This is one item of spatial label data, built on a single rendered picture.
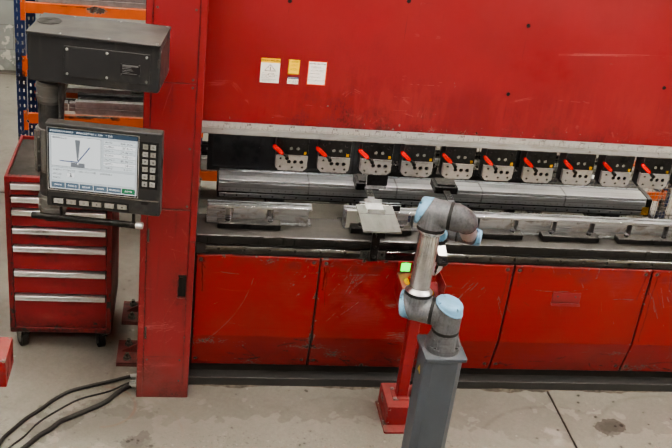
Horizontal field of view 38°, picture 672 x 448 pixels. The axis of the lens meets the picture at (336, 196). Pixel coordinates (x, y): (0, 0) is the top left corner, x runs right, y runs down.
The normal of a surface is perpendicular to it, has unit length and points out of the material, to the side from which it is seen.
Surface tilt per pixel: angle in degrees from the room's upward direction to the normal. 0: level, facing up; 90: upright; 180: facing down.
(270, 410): 0
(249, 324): 90
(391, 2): 90
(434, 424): 90
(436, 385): 90
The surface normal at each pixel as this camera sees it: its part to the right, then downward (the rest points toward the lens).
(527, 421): 0.11, -0.89
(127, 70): -0.01, 0.44
